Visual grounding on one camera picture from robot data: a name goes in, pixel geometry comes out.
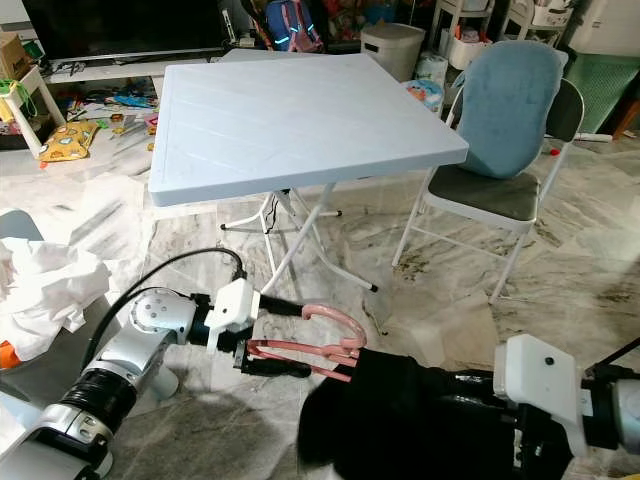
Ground pink clothes hanger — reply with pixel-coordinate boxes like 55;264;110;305
245;303;366;383

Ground black garment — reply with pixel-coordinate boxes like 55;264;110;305
295;348;576;480

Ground orange garment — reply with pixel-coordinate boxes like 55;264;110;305
0;340;23;371

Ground light blue folding table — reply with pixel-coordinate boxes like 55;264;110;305
147;50;469;293

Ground light blue child chair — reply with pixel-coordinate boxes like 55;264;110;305
0;208;86;431

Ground white folding chair grey seat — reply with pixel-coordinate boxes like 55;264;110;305
390;78;586;304

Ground white trash bin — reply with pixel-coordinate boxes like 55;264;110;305
360;22;426;81

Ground blue and pink backpack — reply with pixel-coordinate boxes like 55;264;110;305
265;0;323;53

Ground blue towel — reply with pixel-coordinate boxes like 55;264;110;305
453;40;568;181

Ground white television stand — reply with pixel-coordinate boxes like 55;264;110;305
40;50;231;106

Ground small white table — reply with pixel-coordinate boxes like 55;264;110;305
0;68;66;161

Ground white shelf cart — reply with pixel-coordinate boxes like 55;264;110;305
500;0;576;41
432;0;496;69

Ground black television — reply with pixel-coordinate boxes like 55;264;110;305
20;0;229;61

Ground green laundry basket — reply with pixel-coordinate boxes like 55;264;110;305
565;50;640;136

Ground cardboard box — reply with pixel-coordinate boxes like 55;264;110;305
0;32;33;81

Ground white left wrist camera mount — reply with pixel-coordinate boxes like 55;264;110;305
205;277;261;353

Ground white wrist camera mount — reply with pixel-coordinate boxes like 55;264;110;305
493;333;596;456
205;277;261;353

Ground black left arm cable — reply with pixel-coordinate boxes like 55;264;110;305
85;247;249;371

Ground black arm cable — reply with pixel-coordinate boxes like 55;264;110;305
595;335;640;366
85;247;249;371

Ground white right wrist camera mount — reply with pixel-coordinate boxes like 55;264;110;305
493;333;596;456

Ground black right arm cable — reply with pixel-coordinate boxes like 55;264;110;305
595;335;640;366

